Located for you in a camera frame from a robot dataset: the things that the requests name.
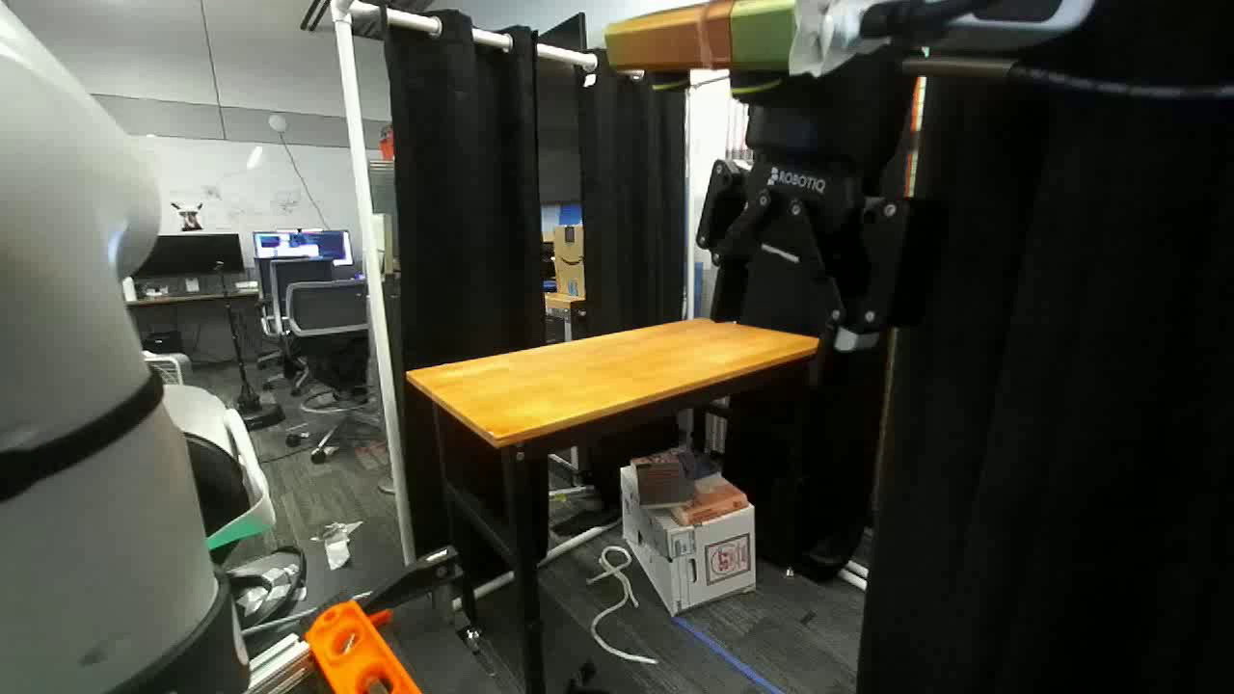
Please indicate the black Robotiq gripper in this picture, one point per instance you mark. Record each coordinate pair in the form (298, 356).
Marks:
(812, 155)

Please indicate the wide black curtain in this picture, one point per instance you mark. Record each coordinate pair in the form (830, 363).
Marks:
(1066, 389)

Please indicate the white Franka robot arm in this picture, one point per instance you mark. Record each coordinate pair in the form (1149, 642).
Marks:
(78, 389)

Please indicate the black curtain behind table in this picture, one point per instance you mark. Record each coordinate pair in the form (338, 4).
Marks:
(773, 450)

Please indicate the black curtain on silver rod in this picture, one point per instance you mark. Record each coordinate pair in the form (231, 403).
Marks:
(463, 234)

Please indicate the silver curtain rod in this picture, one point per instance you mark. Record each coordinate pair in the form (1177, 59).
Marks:
(488, 35)

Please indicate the wooden table with black legs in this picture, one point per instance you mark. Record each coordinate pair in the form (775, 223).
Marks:
(603, 371)

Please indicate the white cardboard box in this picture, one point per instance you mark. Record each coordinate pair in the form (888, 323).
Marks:
(688, 547)

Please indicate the blue floor tape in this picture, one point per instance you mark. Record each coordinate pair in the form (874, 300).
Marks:
(726, 656)

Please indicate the grey mesh office chair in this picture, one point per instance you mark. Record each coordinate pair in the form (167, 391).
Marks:
(330, 315)

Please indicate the lit computer monitor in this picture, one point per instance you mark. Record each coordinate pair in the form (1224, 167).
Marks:
(303, 246)

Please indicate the black office chair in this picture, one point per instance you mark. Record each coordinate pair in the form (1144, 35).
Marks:
(289, 275)

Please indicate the black metal bar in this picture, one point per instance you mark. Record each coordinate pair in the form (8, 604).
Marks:
(386, 590)

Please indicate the whiteboard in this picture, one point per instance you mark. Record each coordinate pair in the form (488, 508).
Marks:
(256, 179)

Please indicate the crumpled white paper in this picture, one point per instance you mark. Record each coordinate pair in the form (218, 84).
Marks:
(338, 540)

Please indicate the white rounded housing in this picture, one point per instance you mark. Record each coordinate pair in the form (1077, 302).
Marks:
(225, 431)

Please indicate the dark computer monitor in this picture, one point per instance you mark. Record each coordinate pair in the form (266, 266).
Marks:
(189, 252)

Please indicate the dark office desk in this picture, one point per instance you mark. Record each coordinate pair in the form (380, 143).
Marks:
(195, 315)

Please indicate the green tape piece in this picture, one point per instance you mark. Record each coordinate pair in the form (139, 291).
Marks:
(236, 529)

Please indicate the shiny silver bag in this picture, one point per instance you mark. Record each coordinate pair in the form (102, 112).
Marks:
(266, 583)

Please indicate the wooden green wrist mount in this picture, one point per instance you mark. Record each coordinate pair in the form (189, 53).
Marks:
(675, 35)

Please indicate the white frame pole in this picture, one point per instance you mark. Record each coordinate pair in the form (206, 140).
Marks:
(370, 296)

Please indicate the orange plastic bracket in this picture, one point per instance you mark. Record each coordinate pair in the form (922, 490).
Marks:
(353, 651)

